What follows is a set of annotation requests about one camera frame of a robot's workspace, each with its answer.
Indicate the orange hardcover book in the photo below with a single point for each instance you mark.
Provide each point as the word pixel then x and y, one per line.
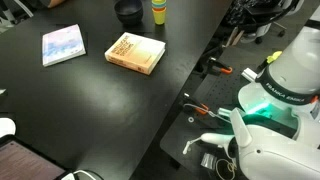
pixel 136 52

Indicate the black bowl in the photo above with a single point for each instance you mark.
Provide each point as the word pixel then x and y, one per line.
pixel 129 12

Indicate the black perforated breadboard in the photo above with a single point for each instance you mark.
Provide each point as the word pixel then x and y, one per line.
pixel 192 135

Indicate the office chair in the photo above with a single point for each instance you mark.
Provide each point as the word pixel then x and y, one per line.
pixel 258 19

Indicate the black orange clamp upper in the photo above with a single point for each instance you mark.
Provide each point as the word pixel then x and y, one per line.
pixel 217 67

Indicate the black orange clamp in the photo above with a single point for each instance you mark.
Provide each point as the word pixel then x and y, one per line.
pixel 217 67
pixel 192 104

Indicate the pale blue pink book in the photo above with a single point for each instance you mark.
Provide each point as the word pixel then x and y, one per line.
pixel 61 45

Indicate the small clear plastic bag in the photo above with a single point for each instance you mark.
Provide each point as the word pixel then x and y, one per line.
pixel 208 161

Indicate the stacked colourful plastic cups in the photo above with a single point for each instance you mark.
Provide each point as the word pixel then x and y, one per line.
pixel 159 11

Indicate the rubber band loop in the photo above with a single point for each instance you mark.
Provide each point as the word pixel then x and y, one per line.
pixel 225 169

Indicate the white round object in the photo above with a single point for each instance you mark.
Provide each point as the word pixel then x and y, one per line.
pixel 7 127

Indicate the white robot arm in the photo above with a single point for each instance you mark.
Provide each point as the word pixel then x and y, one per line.
pixel 276 128

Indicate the black orange clamp lower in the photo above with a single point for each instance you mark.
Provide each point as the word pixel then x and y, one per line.
pixel 192 104

